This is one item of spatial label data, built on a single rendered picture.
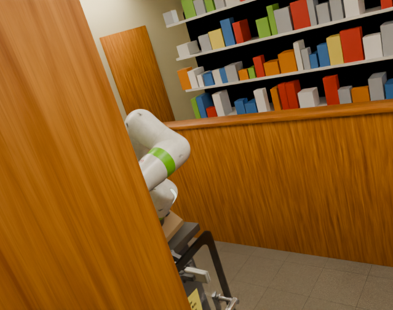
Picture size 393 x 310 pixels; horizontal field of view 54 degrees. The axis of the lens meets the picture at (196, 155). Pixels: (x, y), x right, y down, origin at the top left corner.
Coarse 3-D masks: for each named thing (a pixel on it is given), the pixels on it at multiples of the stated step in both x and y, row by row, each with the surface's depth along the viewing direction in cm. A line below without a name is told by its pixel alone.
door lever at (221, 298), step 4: (220, 296) 100; (224, 296) 100; (220, 300) 100; (224, 300) 99; (228, 300) 98; (232, 300) 97; (236, 300) 97; (228, 304) 96; (232, 304) 96; (236, 304) 97; (228, 308) 95; (232, 308) 96
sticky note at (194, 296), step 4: (196, 288) 92; (196, 292) 92; (192, 296) 91; (196, 296) 92; (188, 300) 90; (192, 300) 91; (196, 300) 92; (192, 304) 91; (196, 304) 92; (200, 304) 93; (192, 308) 90; (196, 308) 92; (200, 308) 93
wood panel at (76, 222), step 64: (0, 0) 48; (64, 0) 55; (0, 64) 48; (64, 64) 55; (0, 128) 48; (64, 128) 55; (0, 192) 48; (64, 192) 55; (128, 192) 64; (0, 256) 48; (64, 256) 54; (128, 256) 64
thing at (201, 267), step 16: (208, 240) 97; (192, 256) 91; (208, 256) 97; (192, 272) 91; (208, 272) 97; (192, 288) 91; (208, 288) 96; (224, 288) 102; (208, 304) 96; (224, 304) 102
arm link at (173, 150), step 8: (168, 128) 144; (160, 136) 140; (168, 136) 140; (176, 136) 141; (160, 144) 138; (168, 144) 137; (176, 144) 138; (184, 144) 140; (152, 152) 135; (160, 152) 134; (168, 152) 135; (176, 152) 137; (184, 152) 139; (168, 160) 134; (176, 160) 136; (184, 160) 141; (168, 168) 134; (176, 168) 138; (168, 176) 136
